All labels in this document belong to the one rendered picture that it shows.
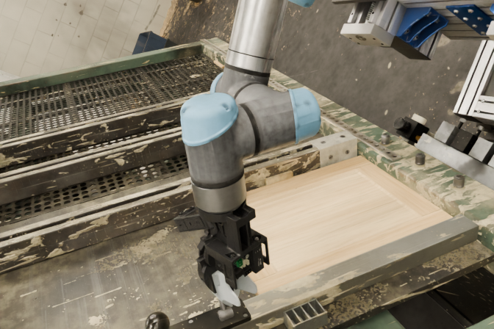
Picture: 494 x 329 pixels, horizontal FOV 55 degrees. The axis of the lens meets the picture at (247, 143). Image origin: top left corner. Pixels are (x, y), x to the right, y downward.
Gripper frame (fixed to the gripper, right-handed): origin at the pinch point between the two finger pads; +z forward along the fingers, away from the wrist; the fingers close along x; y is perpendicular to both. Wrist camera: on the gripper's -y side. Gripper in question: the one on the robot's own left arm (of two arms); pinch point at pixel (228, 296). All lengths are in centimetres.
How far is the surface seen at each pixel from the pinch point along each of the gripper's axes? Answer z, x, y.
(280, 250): 10.5, 22.8, -10.5
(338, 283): 8.1, 20.9, 6.6
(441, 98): 36, 176, -48
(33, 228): 5, -13, -56
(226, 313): 6.2, 0.7, -2.6
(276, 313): 9.0, 8.2, 2.2
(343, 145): 6, 64, -24
